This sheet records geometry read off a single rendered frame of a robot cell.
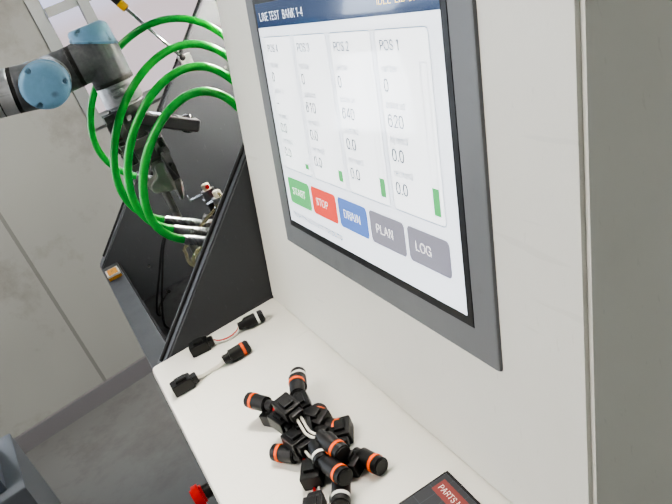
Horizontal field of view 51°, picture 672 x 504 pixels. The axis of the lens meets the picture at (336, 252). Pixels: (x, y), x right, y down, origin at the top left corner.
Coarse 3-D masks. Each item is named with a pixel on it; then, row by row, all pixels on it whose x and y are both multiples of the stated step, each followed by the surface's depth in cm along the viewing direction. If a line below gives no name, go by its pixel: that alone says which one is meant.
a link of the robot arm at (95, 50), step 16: (80, 32) 123; (96, 32) 124; (80, 48) 124; (96, 48) 124; (112, 48) 126; (80, 64) 124; (96, 64) 125; (112, 64) 126; (96, 80) 127; (112, 80) 127
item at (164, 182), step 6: (162, 162) 135; (156, 168) 135; (162, 168) 136; (162, 174) 136; (168, 174) 137; (156, 180) 136; (162, 180) 137; (168, 180) 137; (180, 180) 137; (156, 186) 136; (162, 186) 137; (168, 186) 137; (174, 186) 138; (180, 186) 138; (156, 192) 137; (162, 192) 137; (180, 192) 139; (180, 198) 141
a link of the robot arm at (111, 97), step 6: (132, 78) 129; (120, 84) 127; (126, 84) 128; (102, 90) 128; (108, 90) 127; (114, 90) 128; (120, 90) 127; (138, 90) 130; (102, 96) 129; (108, 96) 128; (114, 96) 128; (120, 96) 128; (138, 96) 130; (102, 102) 130; (108, 102) 129; (114, 102) 128; (132, 102) 130; (108, 108) 130; (114, 108) 129
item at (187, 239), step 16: (192, 96) 111; (224, 96) 113; (160, 128) 110; (144, 160) 110; (144, 176) 110; (144, 192) 111; (144, 208) 112; (160, 224) 114; (176, 240) 115; (192, 240) 116
